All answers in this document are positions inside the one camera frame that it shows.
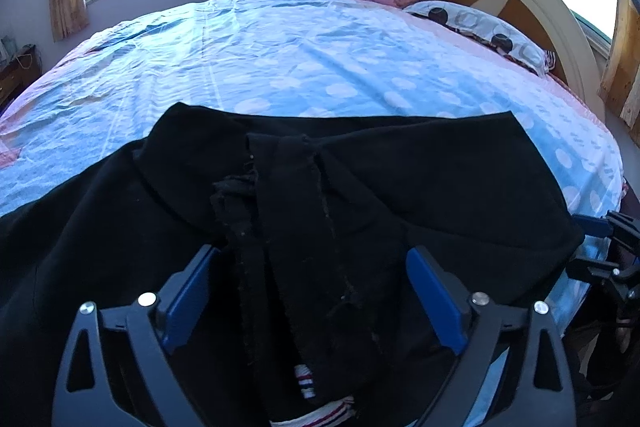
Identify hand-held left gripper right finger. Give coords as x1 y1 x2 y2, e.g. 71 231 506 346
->
405 246 581 427

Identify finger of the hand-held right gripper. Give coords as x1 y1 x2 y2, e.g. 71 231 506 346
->
571 213 615 239
564 257 626 290

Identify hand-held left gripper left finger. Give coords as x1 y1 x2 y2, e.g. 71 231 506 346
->
51 244 222 427

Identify black pants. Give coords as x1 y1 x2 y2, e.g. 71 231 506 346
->
0 102 587 427

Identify striped white red fabric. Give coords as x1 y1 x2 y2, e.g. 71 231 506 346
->
270 359 358 427

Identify yellow patterned curtain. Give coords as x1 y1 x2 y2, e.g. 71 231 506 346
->
597 0 640 130

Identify white patterned pillow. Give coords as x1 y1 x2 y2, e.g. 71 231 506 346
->
402 1 551 75

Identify blue pink dotted bed sheet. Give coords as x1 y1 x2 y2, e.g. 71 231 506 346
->
0 0 626 413

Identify dark wooden nightstand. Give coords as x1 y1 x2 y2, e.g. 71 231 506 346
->
0 44 43 112

